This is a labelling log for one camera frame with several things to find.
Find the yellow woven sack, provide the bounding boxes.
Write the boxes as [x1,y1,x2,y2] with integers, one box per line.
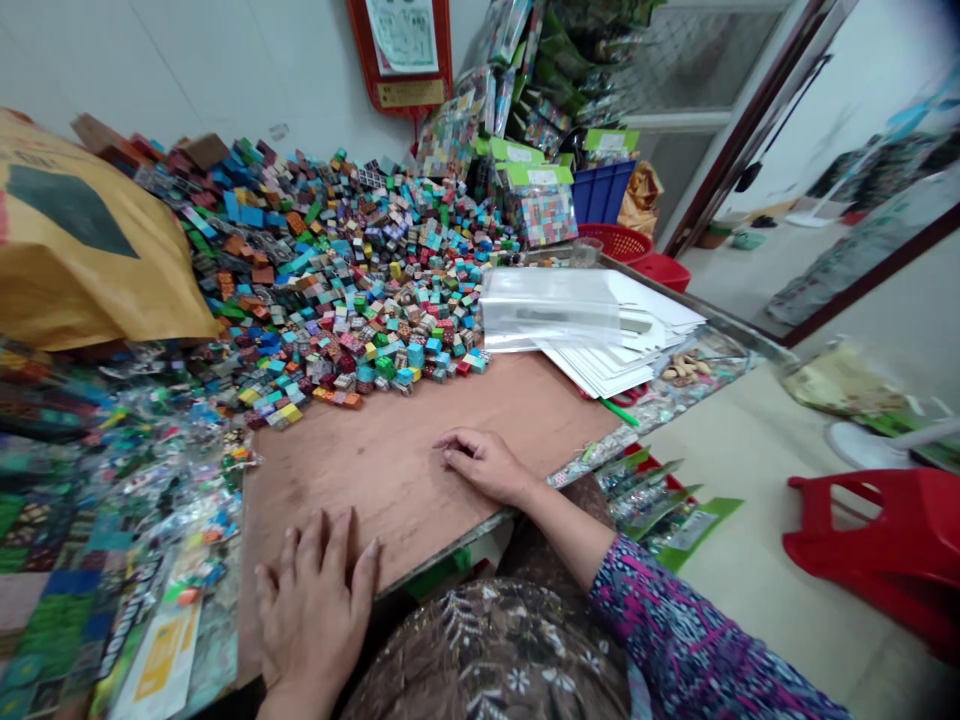
[0,107,224,354]

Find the heap of peanuts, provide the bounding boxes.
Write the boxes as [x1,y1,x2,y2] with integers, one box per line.
[658,350,715,389]

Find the pile of bagged cube packs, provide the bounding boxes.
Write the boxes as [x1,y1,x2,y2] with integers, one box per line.
[0,335,258,720]

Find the stack of white cards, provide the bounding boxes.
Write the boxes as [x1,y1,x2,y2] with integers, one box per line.
[535,268,711,401]

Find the brown wooden board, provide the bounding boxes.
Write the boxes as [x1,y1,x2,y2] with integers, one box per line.
[238,347,640,680]

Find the red plastic stool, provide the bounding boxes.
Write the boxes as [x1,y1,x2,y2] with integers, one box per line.
[781,467,960,667]

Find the red scissors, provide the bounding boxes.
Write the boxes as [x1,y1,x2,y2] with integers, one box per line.
[575,380,651,408]

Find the person's right hand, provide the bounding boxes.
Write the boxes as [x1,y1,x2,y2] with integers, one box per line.
[432,426,544,511]

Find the red wall hanging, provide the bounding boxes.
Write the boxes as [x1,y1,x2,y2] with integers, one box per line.
[345,0,456,119]

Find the stack of clear plastic bags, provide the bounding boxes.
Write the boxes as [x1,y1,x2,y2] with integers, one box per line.
[477,266,625,355]

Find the blue plastic crate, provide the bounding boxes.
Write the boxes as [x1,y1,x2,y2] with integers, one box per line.
[570,158,640,227]

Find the cube packet with green header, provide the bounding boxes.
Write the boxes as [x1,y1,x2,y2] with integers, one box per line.
[497,163,581,250]

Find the pile of colourful printed cubes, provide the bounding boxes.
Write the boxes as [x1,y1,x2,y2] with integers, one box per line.
[73,112,528,434]

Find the bundle of green-backed packets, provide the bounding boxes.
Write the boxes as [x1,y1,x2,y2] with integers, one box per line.
[592,442,745,577]

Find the black hanging bag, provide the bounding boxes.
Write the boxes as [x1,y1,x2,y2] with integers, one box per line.
[734,53,835,195]

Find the clear bag with green packets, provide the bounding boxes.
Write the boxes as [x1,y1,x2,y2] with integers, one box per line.
[778,338,960,455]

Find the green pen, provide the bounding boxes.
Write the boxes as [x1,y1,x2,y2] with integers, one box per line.
[595,395,643,430]

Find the white fan base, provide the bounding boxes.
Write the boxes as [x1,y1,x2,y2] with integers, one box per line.
[824,418,960,474]

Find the heap of hanging cube packets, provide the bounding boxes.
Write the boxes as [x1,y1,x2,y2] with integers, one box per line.
[414,0,665,185]

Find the brown framed door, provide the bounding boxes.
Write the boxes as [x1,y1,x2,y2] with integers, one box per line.
[620,0,858,258]

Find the red plastic basket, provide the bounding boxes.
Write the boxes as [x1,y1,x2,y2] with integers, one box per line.
[576,222,655,265]

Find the yellow plastic bag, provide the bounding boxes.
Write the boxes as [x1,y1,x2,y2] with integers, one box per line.
[617,159,667,238]

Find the person's left hand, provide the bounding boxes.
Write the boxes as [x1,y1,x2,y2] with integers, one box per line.
[254,506,382,697]

